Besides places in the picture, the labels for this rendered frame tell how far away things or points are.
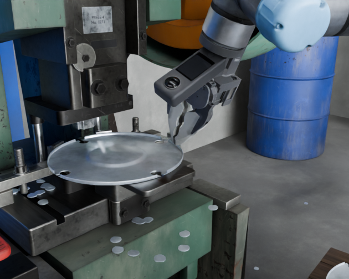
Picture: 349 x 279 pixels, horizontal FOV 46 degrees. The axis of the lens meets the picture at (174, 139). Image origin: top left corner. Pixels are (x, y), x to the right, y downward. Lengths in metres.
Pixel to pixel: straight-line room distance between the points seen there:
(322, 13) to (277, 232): 1.71
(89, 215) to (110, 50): 0.35
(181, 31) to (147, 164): 0.45
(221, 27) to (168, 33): 0.58
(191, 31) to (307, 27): 0.64
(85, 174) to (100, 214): 0.11
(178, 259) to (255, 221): 1.26
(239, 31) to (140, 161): 0.37
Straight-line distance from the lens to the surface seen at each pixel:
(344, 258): 1.42
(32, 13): 0.76
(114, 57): 0.91
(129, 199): 0.90
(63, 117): 0.88
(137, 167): 0.85
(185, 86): 0.62
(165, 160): 0.88
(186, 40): 1.15
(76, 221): 0.87
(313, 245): 2.11
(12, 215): 0.89
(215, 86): 0.68
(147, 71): 2.65
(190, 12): 1.19
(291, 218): 2.29
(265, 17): 0.52
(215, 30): 0.63
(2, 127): 1.09
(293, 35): 0.52
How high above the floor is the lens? 1.12
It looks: 20 degrees down
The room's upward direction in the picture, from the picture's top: straight up
